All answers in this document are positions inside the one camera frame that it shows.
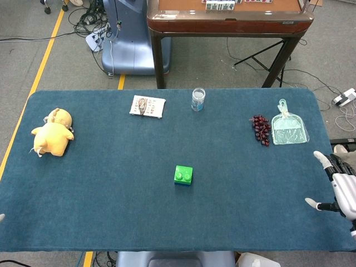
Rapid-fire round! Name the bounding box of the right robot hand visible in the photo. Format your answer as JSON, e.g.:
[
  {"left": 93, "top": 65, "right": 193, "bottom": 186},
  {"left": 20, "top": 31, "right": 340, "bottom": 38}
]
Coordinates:
[{"left": 305, "top": 150, "right": 356, "bottom": 238}]

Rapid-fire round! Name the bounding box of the yellow plush toy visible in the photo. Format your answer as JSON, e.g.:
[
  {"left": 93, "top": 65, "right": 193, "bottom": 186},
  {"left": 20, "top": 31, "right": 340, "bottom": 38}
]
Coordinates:
[{"left": 29, "top": 107, "right": 75, "bottom": 158}]

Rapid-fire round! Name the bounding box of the mahjong tile row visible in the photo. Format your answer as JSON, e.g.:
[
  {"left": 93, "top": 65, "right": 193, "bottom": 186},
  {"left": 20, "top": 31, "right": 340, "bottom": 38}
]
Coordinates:
[{"left": 205, "top": 1, "right": 237, "bottom": 12}]

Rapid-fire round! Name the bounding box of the brown mahjong table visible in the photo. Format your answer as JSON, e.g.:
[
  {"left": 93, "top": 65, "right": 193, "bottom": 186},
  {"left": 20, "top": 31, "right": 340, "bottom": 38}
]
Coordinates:
[{"left": 146, "top": 0, "right": 315, "bottom": 89}]

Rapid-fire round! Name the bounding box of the black cable bundle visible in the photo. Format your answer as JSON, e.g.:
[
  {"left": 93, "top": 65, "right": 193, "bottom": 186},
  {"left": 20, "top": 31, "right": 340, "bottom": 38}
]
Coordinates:
[{"left": 67, "top": 0, "right": 112, "bottom": 37}]

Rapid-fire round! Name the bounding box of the white floor cable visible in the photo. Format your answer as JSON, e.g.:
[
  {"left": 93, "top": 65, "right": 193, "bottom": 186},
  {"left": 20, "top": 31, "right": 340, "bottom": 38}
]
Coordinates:
[{"left": 334, "top": 105, "right": 356, "bottom": 132}]

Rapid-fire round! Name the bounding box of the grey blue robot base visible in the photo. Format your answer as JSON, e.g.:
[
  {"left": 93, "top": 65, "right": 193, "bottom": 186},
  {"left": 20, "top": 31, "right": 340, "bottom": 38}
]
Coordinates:
[{"left": 115, "top": 251, "right": 236, "bottom": 267}]

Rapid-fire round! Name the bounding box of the clear plastic jar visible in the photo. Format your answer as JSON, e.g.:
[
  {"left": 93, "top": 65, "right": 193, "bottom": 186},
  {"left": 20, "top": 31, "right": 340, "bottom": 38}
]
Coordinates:
[{"left": 191, "top": 87, "right": 206, "bottom": 112}]

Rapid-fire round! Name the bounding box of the blue grey machine base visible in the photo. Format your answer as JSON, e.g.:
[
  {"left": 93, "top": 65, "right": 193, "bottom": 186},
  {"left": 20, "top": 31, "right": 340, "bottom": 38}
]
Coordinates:
[{"left": 101, "top": 0, "right": 172, "bottom": 76}]

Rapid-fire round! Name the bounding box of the white power strip with plugs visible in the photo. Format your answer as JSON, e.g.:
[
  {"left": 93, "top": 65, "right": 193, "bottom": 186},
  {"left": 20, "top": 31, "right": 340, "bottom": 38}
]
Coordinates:
[{"left": 85, "top": 25, "right": 112, "bottom": 52}]

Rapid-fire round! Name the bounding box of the blue table cloth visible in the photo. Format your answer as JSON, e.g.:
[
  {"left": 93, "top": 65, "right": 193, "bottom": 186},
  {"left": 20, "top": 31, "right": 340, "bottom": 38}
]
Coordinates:
[{"left": 0, "top": 88, "right": 356, "bottom": 253}]

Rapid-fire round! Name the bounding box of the black caster wheel base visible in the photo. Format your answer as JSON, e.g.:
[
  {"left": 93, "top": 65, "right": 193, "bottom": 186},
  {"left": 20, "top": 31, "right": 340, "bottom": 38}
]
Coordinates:
[{"left": 39, "top": 0, "right": 70, "bottom": 15}]

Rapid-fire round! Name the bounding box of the green toy brick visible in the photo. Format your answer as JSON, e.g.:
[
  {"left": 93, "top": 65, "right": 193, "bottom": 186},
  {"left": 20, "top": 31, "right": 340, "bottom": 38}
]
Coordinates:
[{"left": 174, "top": 165, "right": 194, "bottom": 185}]

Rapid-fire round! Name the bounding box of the red grape bunch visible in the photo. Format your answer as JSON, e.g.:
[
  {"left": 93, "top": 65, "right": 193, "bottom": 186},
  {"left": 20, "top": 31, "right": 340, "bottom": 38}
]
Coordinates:
[{"left": 249, "top": 114, "right": 272, "bottom": 147}]

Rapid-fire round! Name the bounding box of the light green dustpan set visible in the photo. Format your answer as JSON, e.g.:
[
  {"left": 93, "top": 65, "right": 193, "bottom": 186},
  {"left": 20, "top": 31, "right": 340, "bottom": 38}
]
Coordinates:
[{"left": 271, "top": 98, "right": 310, "bottom": 146}]

